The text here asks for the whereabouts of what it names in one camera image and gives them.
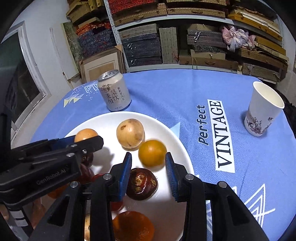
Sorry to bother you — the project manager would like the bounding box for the pale yellow round fruit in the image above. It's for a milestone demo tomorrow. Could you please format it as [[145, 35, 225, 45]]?
[[74, 128, 98, 143]]

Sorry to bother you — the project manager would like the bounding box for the small orange citrus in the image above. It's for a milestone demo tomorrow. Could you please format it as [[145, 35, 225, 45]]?
[[48, 184, 69, 199]]

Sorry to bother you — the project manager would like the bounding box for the tan round passion fruit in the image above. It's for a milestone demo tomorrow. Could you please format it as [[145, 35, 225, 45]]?
[[116, 118, 144, 149]]

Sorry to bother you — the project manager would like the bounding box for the yellow orange round fruit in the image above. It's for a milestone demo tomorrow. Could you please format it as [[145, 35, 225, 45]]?
[[138, 140, 167, 167]]

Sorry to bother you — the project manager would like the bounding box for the orange tangerine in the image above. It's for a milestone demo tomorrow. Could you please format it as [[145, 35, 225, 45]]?
[[112, 211, 155, 240]]

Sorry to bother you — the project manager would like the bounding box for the dark red plum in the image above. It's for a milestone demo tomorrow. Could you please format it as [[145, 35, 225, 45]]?
[[77, 164, 94, 185]]

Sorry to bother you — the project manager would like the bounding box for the small tan round fruit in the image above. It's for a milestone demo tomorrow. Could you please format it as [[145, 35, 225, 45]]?
[[84, 214, 90, 241]]

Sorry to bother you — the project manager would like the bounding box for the white oval plate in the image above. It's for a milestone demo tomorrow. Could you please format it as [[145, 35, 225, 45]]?
[[66, 111, 194, 240]]

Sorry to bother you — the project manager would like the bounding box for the silver beverage can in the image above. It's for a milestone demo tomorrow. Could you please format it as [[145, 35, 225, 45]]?
[[97, 69, 132, 111]]

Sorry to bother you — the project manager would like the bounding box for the framed picture cardboard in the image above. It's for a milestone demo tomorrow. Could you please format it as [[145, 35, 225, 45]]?
[[80, 45, 125, 83]]

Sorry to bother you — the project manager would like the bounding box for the blue patterned tablecloth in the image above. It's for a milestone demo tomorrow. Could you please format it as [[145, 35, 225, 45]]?
[[32, 69, 295, 240]]

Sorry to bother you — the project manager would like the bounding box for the white floral paper cup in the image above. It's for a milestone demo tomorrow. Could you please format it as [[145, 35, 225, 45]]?
[[244, 81, 285, 137]]

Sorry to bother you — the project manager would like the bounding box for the pink crumpled cloth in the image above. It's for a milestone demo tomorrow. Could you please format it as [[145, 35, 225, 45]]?
[[221, 26, 256, 52]]

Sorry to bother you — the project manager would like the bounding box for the metal storage shelf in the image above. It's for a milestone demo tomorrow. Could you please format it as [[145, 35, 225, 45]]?
[[62, 1, 289, 84]]

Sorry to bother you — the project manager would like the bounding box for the window frame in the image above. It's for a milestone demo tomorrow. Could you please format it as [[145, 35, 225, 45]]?
[[1, 21, 51, 138]]

